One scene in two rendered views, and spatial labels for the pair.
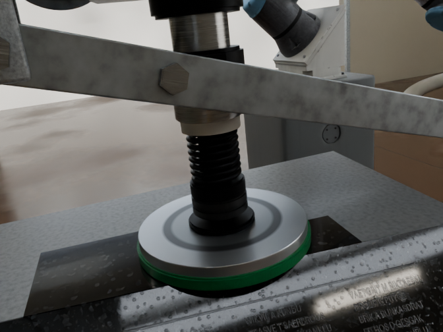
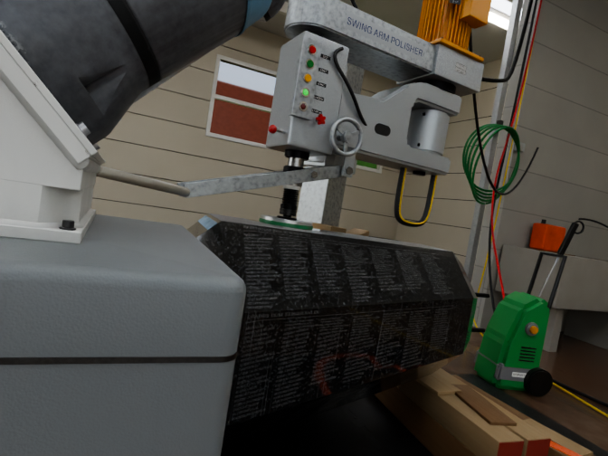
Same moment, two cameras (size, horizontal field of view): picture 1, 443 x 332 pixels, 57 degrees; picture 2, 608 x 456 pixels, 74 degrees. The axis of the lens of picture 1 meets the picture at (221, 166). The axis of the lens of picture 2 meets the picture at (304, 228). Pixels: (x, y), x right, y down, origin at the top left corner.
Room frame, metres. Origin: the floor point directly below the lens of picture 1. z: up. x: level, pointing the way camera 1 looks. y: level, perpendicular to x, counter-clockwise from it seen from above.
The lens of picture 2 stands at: (2.11, -0.13, 0.91)
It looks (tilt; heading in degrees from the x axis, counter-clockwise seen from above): 3 degrees down; 173
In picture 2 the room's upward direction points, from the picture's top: 9 degrees clockwise
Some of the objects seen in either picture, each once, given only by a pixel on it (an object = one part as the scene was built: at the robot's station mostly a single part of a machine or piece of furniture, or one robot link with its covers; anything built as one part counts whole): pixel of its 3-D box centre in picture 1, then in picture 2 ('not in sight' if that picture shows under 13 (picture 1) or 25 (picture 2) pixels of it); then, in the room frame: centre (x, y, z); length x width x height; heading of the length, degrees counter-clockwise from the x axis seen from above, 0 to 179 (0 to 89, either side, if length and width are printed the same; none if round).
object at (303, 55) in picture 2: not in sight; (305, 79); (0.60, -0.02, 1.37); 0.08 x 0.03 x 0.28; 112
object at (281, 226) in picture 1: (222, 224); (286, 220); (0.47, 0.01, 0.84); 0.21 x 0.21 x 0.01
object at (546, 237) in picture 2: not in sight; (550, 238); (-1.61, 2.83, 1.00); 0.50 x 0.22 x 0.33; 107
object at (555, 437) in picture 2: not in sight; (553, 437); (0.63, 1.23, 0.13); 0.25 x 0.10 x 0.01; 24
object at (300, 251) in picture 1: (222, 226); (286, 221); (0.47, 0.01, 0.84); 0.22 x 0.22 x 0.04
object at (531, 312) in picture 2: not in sight; (518, 317); (-0.25, 1.63, 0.43); 0.35 x 0.35 x 0.87; 1
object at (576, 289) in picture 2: not in sight; (568, 299); (-1.44, 3.00, 0.43); 1.30 x 0.62 x 0.86; 107
